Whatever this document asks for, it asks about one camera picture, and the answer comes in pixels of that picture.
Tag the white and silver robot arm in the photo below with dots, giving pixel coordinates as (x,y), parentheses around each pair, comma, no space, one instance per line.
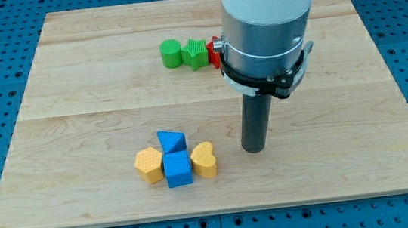
(263,37)

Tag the blue triangle block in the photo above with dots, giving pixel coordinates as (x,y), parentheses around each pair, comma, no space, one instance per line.
(172,141)

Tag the yellow heart block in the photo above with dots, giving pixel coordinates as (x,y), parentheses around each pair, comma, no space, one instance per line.
(204,161)

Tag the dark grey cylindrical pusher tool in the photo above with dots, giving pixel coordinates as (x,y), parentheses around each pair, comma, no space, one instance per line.
(255,115)

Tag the blue cube block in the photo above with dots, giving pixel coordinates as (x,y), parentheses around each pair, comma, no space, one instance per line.
(177,169)

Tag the red block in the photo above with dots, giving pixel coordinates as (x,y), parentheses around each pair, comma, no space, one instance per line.
(213,56)

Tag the green star block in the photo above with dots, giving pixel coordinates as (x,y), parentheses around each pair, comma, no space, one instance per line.
(195,54)

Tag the green cylinder block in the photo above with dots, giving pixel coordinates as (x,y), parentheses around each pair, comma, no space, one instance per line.
(170,51)

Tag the yellow hexagon block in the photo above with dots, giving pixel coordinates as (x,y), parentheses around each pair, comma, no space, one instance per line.
(148,164)

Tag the wooden board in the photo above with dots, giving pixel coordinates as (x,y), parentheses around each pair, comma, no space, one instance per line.
(97,94)

